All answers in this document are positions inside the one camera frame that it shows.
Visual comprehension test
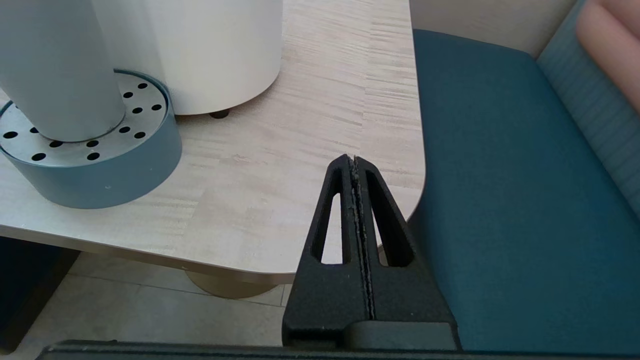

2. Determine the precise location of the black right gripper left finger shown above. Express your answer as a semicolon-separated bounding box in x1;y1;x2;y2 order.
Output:
282;154;373;348

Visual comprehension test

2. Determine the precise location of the large tea dispenser white base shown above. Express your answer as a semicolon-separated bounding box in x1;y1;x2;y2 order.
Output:
90;0;284;120

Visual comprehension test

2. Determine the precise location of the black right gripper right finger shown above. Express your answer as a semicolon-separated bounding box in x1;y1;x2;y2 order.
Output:
356;157;458;325

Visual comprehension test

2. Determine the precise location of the pink bolster cushion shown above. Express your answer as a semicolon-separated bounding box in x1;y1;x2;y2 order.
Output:
576;0;640;114

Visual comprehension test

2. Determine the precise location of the large blue perforated drip tray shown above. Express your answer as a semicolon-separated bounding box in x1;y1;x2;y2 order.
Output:
0;69;183;210

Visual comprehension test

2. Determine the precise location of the grey plastic cup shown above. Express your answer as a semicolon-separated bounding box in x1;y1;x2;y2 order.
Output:
0;0;126;143

